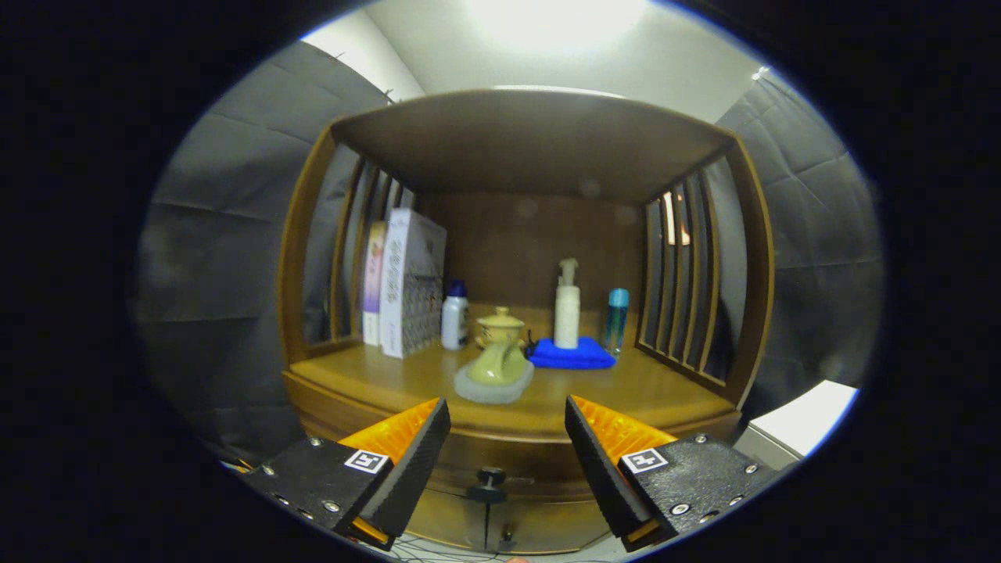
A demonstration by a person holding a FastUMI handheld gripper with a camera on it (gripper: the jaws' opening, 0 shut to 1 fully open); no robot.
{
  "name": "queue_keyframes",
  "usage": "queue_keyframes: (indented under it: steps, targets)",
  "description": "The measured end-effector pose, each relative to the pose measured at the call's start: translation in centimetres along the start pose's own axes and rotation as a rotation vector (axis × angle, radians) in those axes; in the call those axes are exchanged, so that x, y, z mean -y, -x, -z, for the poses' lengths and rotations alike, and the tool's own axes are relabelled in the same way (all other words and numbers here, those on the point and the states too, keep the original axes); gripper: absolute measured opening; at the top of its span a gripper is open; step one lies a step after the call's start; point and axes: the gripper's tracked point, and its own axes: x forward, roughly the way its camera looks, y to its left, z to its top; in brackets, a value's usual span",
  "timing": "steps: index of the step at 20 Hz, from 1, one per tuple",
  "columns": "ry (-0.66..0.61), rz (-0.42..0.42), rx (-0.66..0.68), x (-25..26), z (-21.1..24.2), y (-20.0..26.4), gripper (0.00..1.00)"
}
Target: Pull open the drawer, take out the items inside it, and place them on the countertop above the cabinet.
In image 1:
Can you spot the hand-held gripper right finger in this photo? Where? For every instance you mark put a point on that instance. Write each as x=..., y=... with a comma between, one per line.
x=598, y=461

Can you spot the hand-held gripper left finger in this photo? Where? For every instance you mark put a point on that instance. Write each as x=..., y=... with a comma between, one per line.
x=414, y=461

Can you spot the green scrubbing brush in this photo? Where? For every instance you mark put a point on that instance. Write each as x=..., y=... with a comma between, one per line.
x=500, y=366

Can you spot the wooden cabinet door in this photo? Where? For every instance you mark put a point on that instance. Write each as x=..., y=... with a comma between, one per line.
x=450, y=520
x=555, y=525

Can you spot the wooden countertop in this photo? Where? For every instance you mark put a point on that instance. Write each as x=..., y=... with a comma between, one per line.
x=618, y=391

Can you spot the brown wooden cabinet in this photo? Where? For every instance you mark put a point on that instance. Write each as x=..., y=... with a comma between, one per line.
x=532, y=148

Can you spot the folded blue cloth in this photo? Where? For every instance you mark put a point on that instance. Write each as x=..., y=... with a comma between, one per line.
x=571, y=356

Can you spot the slim blue bottle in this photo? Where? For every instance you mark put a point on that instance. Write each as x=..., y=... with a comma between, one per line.
x=616, y=324

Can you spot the white bottle with blue cap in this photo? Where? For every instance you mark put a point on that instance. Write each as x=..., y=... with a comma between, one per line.
x=455, y=324

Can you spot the white pump bottle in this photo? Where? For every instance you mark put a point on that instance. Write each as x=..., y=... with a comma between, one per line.
x=567, y=317

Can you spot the beige lidded teacup with saucer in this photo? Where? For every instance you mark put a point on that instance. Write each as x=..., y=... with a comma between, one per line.
x=500, y=322

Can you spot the thick white patterned book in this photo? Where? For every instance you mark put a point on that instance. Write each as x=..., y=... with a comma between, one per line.
x=410, y=289

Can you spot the purple book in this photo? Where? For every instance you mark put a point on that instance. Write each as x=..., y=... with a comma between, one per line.
x=373, y=289

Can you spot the white appliance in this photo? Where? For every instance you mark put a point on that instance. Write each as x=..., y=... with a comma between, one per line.
x=809, y=422

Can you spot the black backdrop cloth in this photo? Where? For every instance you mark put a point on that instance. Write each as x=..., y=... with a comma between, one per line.
x=227, y=258

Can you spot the small ceiling spotlight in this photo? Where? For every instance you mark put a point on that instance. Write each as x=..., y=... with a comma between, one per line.
x=760, y=73

